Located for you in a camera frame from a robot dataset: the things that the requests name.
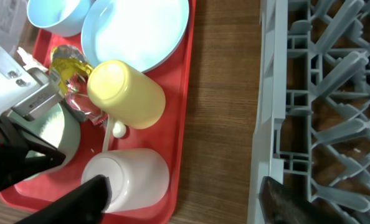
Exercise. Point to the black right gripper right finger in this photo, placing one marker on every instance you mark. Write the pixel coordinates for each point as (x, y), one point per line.
(280, 205)

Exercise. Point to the light blue plate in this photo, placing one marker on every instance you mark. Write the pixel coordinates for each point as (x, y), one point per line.
(142, 33)

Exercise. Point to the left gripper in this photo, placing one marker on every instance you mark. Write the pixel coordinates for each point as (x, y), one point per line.
(30, 93)

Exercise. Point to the white plastic cup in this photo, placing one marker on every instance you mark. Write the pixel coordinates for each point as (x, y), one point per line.
(138, 178)

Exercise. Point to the mint green bowl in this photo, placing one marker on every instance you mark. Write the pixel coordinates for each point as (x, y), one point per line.
(57, 127)

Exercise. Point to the yellow foil wrapper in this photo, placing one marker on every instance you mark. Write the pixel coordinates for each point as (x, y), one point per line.
(69, 69)

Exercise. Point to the red plastic tray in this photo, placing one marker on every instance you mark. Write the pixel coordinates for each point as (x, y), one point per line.
(165, 137)

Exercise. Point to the yellow plastic cup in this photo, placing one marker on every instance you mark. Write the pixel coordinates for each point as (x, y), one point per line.
(126, 94)

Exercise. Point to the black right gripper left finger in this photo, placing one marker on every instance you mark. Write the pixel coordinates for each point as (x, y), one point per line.
(85, 204)

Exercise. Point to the grey dishwasher rack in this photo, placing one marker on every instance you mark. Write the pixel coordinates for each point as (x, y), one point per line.
(312, 131)

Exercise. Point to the light blue small bowl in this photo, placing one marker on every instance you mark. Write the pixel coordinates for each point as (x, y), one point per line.
(61, 17)

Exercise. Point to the red strawberry candy wrapper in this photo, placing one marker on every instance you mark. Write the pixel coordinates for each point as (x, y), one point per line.
(78, 99)

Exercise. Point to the white plastic spoon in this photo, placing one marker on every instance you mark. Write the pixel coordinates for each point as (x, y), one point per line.
(114, 128)

